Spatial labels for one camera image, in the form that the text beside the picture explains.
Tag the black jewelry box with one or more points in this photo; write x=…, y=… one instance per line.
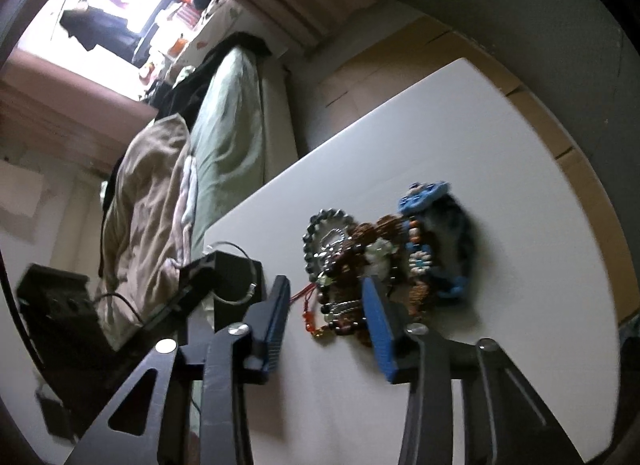
x=237, y=290

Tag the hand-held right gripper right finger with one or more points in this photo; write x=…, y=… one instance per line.
x=381, y=340

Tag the beige blanket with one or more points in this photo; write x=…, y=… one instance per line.
x=145, y=205

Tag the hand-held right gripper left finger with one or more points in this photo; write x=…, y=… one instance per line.
x=272, y=330

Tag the hanging dark garment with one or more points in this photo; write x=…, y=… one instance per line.
x=100, y=27

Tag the green bed mattress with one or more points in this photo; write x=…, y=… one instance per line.
x=230, y=115

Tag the thin silver bangle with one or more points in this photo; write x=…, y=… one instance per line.
x=253, y=289

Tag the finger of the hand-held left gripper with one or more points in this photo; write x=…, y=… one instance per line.
x=175, y=302

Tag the black clothes pile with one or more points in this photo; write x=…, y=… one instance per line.
x=195, y=82

